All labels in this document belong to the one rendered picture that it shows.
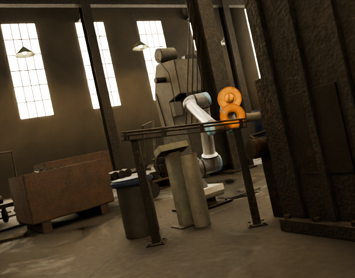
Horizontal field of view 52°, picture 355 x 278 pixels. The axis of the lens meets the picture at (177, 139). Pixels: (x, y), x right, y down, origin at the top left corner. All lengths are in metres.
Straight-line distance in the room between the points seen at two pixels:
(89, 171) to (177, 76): 4.23
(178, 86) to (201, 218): 5.51
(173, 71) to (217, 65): 2.46
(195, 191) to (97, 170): 1.86
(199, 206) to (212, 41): 3.59
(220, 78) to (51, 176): 2.93
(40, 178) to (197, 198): 1.94
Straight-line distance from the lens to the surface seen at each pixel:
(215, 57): 5.66
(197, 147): 5.47
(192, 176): 2.53
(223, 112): 2.30
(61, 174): 4.03
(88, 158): 5.78
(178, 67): 7.92
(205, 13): 5.84
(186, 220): 2.71
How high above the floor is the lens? 0.61
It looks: 1 degrees up
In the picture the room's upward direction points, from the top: 12 degrees counter-clockwise
